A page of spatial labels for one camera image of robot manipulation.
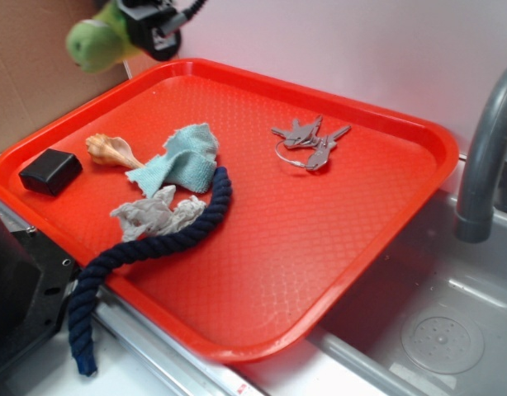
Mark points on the grey sink basin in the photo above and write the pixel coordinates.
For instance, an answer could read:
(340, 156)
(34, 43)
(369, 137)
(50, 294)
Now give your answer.
(429, 315)

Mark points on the brown cardboard panel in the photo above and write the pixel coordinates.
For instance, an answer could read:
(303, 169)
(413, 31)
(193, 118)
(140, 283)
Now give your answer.
(39, 82)

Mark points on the red plastic tray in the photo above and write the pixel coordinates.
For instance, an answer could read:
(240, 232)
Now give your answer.
(292, 241)

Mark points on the teal cloth rag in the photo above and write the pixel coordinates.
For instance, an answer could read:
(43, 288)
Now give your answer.
(189, 162)

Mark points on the silver key bunch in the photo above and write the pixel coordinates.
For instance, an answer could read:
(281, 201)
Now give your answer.
(306, 137)

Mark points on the green plush animal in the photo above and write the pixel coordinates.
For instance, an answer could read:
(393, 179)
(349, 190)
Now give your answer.
(101, 42)

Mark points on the black square box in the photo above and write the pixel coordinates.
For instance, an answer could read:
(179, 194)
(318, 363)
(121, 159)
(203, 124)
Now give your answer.
(51, 172)

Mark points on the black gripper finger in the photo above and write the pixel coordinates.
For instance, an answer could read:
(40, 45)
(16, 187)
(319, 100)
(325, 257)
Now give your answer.
(146, 27)

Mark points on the crumpled white paper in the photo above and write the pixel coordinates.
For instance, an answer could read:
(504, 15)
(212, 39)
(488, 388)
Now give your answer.
(155, 216)

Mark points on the grey sink faucet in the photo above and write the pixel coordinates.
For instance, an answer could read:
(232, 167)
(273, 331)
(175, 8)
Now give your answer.
(484, 180)

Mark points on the tan conch seashell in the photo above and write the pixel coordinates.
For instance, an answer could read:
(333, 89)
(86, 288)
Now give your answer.
(111, 151)

